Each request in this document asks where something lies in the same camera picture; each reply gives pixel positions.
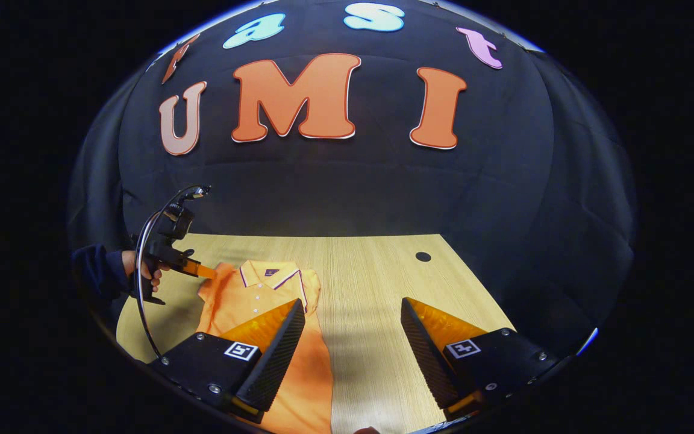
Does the orange T-shirt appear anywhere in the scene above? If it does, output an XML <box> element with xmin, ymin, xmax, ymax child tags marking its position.
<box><xmin>196</xmin><ymin>259</ymin><xmax>333</xmax><ymax>434</ymax></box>

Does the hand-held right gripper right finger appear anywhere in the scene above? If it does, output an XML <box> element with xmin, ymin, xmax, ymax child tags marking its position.
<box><xmin>400</xmin><ymin>297</ymin><xmax>561</xmax><ymax>417</ymax></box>

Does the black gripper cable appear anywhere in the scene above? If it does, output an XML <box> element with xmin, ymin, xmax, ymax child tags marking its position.
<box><xmin>133</xmin><ymin>187</ymin><xmax>200</xmax><ymax>360</ymax></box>

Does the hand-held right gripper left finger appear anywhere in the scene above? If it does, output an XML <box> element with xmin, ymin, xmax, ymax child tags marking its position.
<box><xmin>148</xmin><ymin>298</ymin><xmax>307</xmax><ymax>423</ymax></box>

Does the black backdrop cloth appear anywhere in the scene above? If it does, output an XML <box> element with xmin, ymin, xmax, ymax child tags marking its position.
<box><xmin>67</xmin><ymin>0</ymin><xmax>637</xmax><ymax>362</ymax></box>

